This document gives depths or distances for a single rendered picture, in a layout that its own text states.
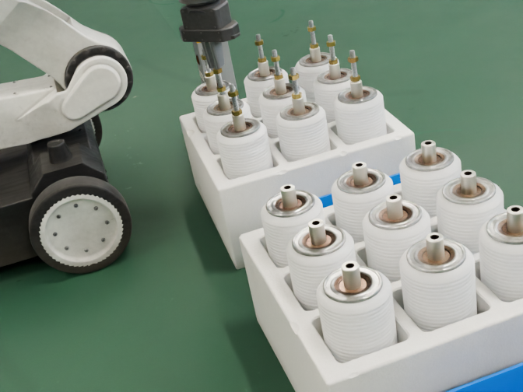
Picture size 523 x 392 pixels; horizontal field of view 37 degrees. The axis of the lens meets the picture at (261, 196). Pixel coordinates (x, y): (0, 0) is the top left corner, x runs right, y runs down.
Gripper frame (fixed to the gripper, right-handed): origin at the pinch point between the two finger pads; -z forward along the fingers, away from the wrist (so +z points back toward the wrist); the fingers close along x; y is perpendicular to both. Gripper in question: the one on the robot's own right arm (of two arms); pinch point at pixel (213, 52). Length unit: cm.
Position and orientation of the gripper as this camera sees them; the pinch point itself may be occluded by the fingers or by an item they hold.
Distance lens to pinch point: 155.0
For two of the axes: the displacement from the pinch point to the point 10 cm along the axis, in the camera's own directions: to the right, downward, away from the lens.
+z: -1.7, -8.6, -4.9
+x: -8.7, -1.0, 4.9
